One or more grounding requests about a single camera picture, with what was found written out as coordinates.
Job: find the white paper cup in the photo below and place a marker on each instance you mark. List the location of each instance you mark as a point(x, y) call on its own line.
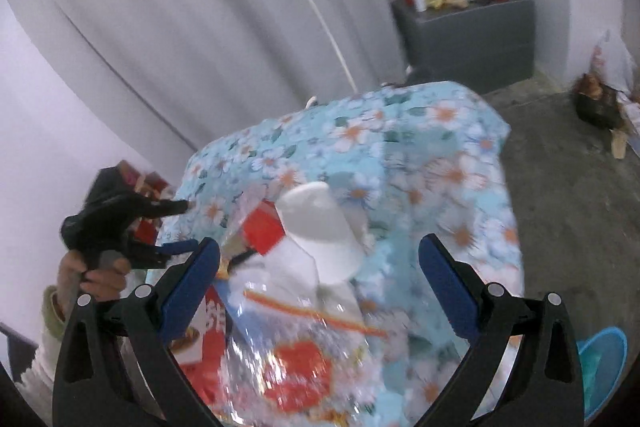
point(315, 227)

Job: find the person's left hand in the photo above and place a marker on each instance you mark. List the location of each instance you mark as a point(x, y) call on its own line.
point(95, 284)

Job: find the red gift box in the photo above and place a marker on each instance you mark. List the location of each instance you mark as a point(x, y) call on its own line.
point(155, 187)

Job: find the person's left forearm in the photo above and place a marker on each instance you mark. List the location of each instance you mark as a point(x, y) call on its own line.
point(47, 342)

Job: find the blue plastic basin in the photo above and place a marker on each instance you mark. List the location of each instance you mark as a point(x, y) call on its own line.
point(602, 367)

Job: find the grey cabinet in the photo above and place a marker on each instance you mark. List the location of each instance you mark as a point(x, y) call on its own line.
point(465, 42)

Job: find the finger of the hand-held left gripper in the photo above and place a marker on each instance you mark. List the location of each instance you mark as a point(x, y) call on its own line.
point(170, 208)
point(175, 248)

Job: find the red and white carton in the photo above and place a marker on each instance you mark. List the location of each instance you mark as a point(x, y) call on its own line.
point(207, 347)

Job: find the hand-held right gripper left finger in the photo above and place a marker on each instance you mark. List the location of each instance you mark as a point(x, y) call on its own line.
point(190, 297)

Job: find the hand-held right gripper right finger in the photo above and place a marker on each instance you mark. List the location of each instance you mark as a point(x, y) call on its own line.
point(450, 292)

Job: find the clear red printed plastic bag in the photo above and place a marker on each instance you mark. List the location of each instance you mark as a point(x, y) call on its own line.
point(295, 377)

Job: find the white plastic bag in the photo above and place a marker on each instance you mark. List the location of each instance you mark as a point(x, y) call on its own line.
point(605, 57)

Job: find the small wood piece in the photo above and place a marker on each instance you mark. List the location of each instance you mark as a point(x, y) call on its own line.
point(618, 147)

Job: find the red and white packet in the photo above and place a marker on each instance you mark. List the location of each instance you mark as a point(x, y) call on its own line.
point(260, 229)

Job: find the blue floral cloth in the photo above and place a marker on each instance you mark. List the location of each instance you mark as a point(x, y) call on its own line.
point(425, 147)

